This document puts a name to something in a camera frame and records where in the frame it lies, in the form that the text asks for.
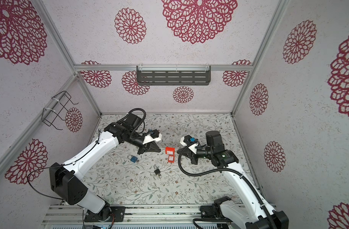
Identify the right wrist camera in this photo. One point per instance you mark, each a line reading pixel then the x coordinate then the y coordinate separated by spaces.
pixel 190 143

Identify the grey metal wall shelf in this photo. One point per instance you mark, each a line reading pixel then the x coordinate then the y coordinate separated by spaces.
pixel 173 75

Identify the blue padlock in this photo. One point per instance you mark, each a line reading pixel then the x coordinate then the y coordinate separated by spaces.
pixel 133 159

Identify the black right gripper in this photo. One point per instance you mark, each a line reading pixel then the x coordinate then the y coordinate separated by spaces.
pixel 189 154

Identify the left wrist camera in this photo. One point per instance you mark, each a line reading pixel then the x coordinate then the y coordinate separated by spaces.
pixel 153 135

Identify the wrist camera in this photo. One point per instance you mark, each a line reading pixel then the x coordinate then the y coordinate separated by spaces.
pixel 190 143
pixel 153 135

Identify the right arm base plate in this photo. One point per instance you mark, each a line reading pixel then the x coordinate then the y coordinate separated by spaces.
pixel 212 213

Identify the red padlock with warning label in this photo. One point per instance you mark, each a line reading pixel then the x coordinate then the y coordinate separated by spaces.
pixel 169 150

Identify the red padlock with property label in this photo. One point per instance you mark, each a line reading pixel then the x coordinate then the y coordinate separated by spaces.
pixel 171 159

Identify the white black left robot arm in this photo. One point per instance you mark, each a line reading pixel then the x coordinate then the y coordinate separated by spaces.
pixel 66 178

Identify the black wire wall basket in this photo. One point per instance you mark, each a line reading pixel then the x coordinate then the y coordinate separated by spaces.
pixel 49 115

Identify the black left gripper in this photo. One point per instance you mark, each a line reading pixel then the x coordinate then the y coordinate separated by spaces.
pixel 146 147

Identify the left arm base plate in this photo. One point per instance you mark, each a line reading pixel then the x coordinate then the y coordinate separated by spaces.
pixel 107 214

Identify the aluminium front rail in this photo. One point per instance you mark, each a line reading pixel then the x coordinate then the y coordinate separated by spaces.
pixel 73 215

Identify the black padlock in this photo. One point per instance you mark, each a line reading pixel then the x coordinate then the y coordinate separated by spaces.
pixel 157 171

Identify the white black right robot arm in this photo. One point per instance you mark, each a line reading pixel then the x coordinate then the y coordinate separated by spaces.
pixel 226 162

